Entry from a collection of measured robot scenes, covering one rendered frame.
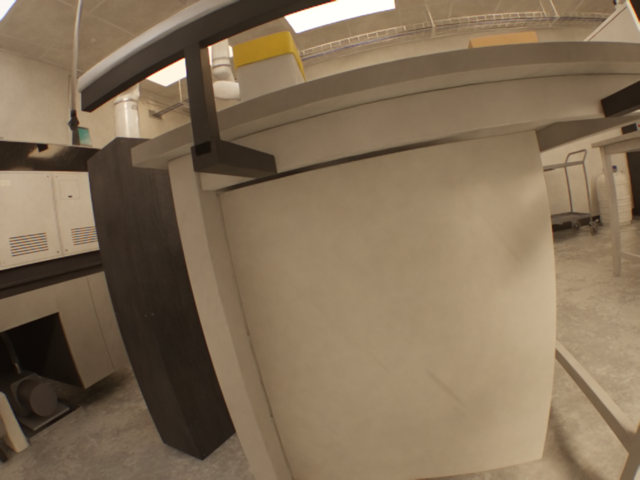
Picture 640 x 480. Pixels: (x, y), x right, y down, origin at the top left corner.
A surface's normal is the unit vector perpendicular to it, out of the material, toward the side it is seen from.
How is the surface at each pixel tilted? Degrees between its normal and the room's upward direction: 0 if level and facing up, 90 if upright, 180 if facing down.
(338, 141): 90
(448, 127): 90
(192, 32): 90
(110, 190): 90
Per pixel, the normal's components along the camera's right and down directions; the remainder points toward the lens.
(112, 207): -0.44, 0.15
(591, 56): -0.25, 0.12
